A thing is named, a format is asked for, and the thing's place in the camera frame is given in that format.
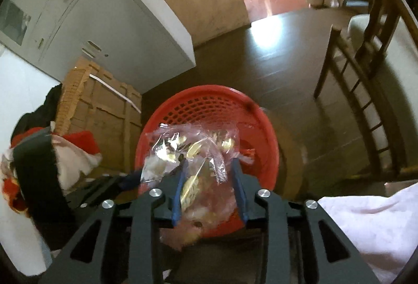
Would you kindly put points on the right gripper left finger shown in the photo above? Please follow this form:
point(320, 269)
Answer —
point(121, 243)

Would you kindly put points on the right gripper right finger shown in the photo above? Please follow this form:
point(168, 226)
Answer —
point(297, 237)

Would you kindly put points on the clear plastic bag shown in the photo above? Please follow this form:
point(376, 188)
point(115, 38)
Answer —
point(208, 203)

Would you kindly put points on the pink floral tablecloth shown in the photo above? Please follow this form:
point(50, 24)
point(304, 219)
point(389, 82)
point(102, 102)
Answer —
point(383, 229)

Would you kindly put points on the large cardboard carton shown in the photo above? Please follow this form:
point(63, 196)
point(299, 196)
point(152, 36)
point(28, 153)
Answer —
point(93, 100)

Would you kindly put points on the red plastic basket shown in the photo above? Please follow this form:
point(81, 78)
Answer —
point(215, 104)

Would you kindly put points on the grey cabinet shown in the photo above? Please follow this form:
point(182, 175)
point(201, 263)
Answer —
point(141, 42)

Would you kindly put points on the wooden armchair left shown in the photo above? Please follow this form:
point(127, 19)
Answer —
point(375, 66)

